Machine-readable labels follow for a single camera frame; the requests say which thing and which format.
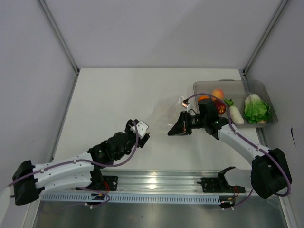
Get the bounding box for peach fruit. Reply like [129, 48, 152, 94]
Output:
[211, 89, 225, 100]

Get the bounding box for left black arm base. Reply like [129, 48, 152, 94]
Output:
[86, 175, 118, 192]

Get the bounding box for green lettuce leaf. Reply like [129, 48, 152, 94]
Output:
[244, 94, 271, 124]

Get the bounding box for clear zip top bag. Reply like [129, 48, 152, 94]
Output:
[146, 95, 191, 134]

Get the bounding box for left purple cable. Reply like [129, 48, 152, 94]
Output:
[7, 121, 140, 209]

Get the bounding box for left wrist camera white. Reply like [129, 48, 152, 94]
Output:
[131, 120, 149, 139]

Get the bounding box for grey slotted cable duct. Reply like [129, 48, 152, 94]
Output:
[42, 192, 221, 205]

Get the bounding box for orange fruit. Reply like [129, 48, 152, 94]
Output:
[198, 95, 210, 102]

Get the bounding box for red apple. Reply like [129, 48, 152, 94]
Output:
[214, 100, 227, 114]

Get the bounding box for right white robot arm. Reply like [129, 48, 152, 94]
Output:
[168, 99, 292, 199]

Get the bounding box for aluminium mounting rail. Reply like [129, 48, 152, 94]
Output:
[42, 169, 255, 193]

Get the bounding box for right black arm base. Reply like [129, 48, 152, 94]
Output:
[196, 177, 246, 193]

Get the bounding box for white daikon radish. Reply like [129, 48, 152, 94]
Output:
[224, 99, 244, 124]

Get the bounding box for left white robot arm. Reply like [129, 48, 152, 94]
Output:
[10, 119, 150, 206]

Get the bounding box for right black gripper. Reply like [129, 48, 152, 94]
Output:
[168, 111, 207, 136]

